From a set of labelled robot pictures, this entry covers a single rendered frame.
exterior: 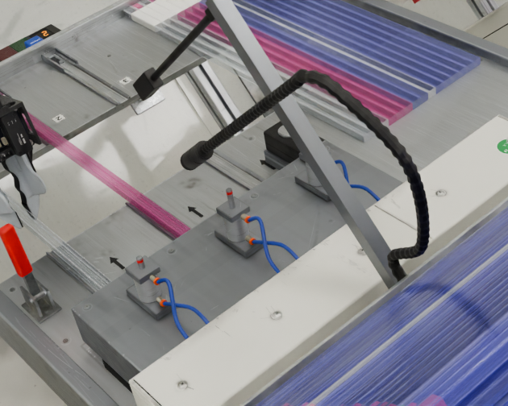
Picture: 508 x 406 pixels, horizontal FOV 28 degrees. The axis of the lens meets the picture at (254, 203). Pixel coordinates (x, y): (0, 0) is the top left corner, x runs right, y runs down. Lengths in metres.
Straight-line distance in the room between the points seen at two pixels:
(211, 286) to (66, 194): 1.27
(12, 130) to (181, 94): 1.27
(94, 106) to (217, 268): 0.45
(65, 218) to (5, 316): 1.13
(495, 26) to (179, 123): 0.77
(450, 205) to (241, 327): 0.24
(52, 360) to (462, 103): 0.58
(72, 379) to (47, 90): 0.55
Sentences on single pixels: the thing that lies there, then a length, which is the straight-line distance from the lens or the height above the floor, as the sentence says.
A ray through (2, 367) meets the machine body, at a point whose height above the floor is 0.62.
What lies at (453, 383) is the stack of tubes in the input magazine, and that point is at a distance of 0.56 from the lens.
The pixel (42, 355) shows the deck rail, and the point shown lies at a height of 1.11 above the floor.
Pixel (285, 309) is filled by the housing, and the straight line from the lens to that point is 0.91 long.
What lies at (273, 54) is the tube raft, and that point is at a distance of 1.37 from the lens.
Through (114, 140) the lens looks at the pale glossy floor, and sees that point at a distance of 2.27.
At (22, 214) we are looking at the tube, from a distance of 1.19.
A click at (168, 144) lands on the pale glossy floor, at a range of 2.30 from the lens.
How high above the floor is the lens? 2.11
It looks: 65 degrees down
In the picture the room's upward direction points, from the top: 62 degrees clockwise
